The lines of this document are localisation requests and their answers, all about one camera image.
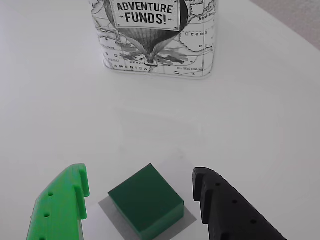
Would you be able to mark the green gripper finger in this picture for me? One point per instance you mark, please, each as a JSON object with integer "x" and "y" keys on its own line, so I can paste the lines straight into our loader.
{"x": 60, "y": 200}

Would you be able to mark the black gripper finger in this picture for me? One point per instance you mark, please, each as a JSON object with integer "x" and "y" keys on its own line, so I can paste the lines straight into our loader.
{"x": 230, "y": 210}

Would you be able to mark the dark green cube die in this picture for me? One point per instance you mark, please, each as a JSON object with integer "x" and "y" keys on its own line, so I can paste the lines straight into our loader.
{"x": 147, "y": 197}

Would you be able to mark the grey white checkered mat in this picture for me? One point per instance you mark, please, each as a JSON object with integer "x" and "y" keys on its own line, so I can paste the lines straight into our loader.
{"x": 175, "y": 165}

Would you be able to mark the Adventure Funds printed tin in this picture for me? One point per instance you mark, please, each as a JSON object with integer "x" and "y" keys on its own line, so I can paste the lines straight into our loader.
{"x": 155, "y": 37}

